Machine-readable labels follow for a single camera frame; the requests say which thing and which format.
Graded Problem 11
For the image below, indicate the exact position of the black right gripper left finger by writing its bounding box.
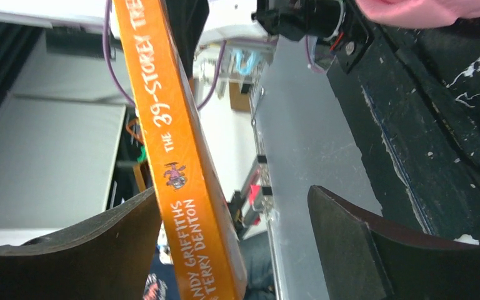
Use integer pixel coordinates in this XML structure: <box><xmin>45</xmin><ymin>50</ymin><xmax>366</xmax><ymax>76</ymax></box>
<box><xmin>0</xmin><ymin>189</ymin><xmax>161</xmax><ymax>299</ymax></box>

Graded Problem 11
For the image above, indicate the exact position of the aluminium frame rail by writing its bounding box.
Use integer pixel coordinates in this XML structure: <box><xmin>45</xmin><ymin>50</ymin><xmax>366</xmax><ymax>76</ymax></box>
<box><xmin>255</xmin><ymin>38</ymin><xmax>381</xmax><ymax>299</ymax></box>

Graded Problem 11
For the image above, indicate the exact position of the orange cover book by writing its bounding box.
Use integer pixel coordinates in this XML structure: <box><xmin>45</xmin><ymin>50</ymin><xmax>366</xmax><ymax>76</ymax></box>
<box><xmin>113</xmin><ymin>1</ymin><xmax>246</xmax><ymax>299</ymax></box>

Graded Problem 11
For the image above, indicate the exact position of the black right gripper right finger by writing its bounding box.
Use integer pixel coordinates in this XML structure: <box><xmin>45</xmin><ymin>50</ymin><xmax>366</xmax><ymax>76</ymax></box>
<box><xmin>307</xmin><ymin>186</ymin><xmax>480</xmax><ymax>299</ymax></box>

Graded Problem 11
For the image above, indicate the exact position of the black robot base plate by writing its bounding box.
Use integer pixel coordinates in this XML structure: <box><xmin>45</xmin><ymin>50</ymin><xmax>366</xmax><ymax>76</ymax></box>
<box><xmin>328</xmin><ymin>14</ymin><xmax>480</xmax><ymax>239</ymax></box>

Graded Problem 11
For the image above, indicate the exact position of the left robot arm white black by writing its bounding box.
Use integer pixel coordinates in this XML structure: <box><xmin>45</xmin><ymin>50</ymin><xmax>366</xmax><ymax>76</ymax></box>
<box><xmin>199</xmin><ymin>1</ymin><xmax>374</xmax><ymax>73</ymax></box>

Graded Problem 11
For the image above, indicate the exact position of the pink student backpack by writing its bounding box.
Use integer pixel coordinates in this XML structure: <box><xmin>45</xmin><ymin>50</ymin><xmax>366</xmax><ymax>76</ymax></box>
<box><xmin>356</xmin><ymin>0</ymin><xmax>480</xmax><ymax>29</ymax></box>

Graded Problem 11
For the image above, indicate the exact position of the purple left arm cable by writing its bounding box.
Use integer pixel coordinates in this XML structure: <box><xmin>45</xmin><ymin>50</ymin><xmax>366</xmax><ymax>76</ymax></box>
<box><xmin>102</xmin><ymin>0</ymin><xmax>228</xmax><ymax>112</ymax></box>

